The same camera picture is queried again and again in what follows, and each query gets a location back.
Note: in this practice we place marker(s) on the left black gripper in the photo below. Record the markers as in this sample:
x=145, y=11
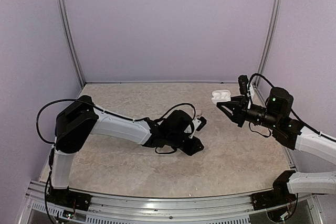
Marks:
x=197, y=144

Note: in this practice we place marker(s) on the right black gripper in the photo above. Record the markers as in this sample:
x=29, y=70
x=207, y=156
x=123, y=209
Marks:
x=240, y=109

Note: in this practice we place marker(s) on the white earbud charging case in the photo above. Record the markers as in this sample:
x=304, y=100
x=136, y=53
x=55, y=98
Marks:
x=220, y=96

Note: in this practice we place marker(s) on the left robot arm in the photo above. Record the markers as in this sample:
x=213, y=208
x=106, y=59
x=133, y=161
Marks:
x=82, y=118

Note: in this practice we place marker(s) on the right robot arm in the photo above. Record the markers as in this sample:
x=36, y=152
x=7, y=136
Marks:
x=290, y=133

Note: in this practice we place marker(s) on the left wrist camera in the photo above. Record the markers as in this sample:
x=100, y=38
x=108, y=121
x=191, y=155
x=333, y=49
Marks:
x=196, y=125

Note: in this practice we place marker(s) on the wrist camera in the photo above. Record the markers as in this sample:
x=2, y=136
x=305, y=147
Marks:
x=245, y=88
x=196, y=125

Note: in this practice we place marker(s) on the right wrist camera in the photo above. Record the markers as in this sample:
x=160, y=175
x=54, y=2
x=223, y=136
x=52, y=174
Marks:
x=245, y=88

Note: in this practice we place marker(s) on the front aluminium rail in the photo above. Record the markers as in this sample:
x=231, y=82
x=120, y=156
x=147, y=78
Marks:
x=105, y=208

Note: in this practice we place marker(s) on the right aluminium frame post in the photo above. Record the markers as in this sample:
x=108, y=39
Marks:
x=269, y=36

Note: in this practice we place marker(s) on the aluminium frame post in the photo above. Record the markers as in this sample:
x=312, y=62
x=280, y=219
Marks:
x=70, y=42
x=269, y=36

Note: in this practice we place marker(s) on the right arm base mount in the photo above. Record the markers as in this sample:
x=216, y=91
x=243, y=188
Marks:
x=273, y=200

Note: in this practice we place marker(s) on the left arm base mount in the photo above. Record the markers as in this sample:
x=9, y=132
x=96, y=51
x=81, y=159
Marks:
x=69, y=199

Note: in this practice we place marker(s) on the left aluminium frame post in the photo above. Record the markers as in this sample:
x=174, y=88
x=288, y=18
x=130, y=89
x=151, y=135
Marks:
x=70, y=42

